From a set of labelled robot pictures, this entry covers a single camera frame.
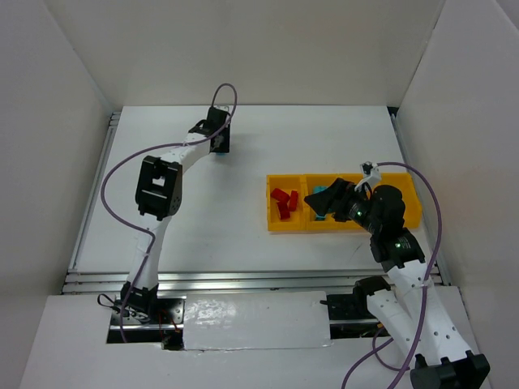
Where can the yellow four-compartment tray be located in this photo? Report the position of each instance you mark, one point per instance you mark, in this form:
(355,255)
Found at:
(303,218)

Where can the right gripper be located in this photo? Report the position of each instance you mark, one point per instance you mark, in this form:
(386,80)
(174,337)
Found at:
(338,202)

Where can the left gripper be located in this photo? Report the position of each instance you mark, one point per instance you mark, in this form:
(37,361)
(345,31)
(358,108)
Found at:
(221,141)

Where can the red flower lego piece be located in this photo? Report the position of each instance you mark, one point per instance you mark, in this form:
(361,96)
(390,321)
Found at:
(280,196)

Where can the aluminium frame rail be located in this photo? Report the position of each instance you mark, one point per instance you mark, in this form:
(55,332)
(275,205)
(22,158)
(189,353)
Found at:
(227,282)

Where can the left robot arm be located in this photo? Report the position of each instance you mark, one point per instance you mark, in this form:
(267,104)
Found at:
(159,196)

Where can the yellow red blue lego stack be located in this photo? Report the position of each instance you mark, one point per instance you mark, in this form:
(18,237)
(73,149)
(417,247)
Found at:
(283,211)

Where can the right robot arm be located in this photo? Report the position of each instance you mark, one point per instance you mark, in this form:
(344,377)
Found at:
(404,300)

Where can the red rectangular lego brick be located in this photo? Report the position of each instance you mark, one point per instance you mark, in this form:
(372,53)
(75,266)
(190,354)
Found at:
(293,201)

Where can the white taped cover plate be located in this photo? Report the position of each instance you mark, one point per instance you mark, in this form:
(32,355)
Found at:
(239,321)

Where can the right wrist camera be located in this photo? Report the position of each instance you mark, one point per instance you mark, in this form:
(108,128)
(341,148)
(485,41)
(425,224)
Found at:
(371,174)

